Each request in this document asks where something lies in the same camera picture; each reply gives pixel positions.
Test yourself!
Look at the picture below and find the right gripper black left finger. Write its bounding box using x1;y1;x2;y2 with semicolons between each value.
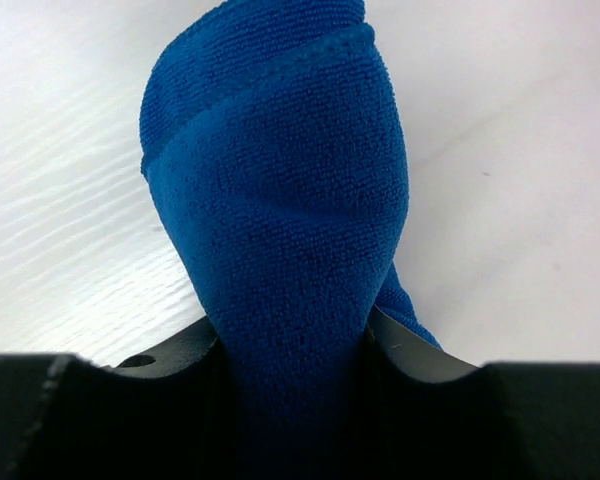
0;319;236;479

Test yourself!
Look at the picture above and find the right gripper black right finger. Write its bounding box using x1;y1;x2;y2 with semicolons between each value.
362;309;600;479

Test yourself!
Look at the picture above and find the blue towel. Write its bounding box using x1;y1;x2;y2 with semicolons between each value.
140;1;431;479

